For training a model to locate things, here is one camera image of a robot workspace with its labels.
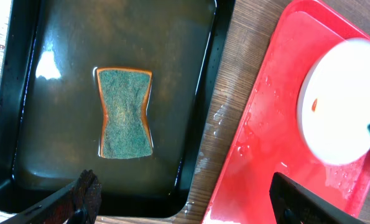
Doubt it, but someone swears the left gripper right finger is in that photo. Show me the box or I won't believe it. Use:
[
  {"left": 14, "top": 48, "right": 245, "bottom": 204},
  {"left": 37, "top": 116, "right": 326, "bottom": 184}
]
[{"left": 269, "top": 172, "right": 364, "bottom": 224}]

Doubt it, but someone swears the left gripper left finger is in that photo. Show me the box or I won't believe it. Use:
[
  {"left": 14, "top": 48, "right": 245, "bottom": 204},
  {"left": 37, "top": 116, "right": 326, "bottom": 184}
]
[{"left": 4, "top": 170, "right": 102, "bottom": 224}]

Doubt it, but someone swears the green orange sponge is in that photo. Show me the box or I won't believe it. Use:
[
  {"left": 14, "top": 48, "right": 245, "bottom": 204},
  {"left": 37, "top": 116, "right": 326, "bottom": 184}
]
[{"left": 96, "top": 67, "right": 153, "bottom": 159}]

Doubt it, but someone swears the red plastic tray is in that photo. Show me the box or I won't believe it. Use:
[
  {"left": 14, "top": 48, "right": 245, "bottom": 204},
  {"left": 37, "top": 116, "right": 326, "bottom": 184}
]
[{"left": 203, "top": 1, "right": 370, "bottom": 223}]

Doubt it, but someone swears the black water tray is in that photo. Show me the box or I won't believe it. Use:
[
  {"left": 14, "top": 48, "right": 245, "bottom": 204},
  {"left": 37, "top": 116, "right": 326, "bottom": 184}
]
[{"left": 0, "top": 0, "right": 234, "bottom": 218}]

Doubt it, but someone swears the top light blue plate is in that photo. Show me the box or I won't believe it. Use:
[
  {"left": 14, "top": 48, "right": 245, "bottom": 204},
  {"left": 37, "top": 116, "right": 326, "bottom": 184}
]
[{"left": 297, "top": 38, "right": 370, "bottom": 166}]

